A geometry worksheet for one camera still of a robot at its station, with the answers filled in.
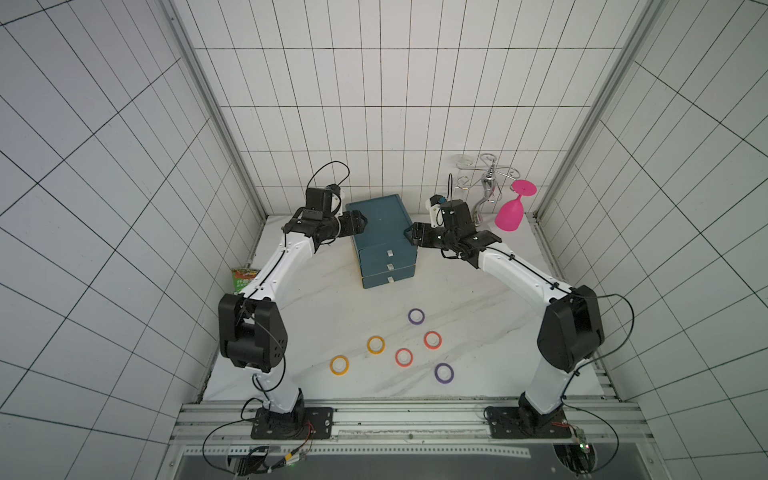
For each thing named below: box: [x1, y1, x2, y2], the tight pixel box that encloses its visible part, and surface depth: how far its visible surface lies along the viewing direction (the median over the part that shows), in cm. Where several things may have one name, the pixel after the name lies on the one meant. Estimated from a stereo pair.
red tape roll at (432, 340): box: [423, 330, 443, 351], surface depth 89 cm
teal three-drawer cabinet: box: [345, 194, 418, 289], surface depth 92 cm
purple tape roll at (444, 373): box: [434, 362, 455, 384], surface depth 83 cm
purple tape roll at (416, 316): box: [408, 308, 425, 325], surface depth 94 cm
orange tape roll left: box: [329, 355, 350, 376], surface depth 84 cm
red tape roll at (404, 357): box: [395, 348, 414, 368], surface depth 85 cm
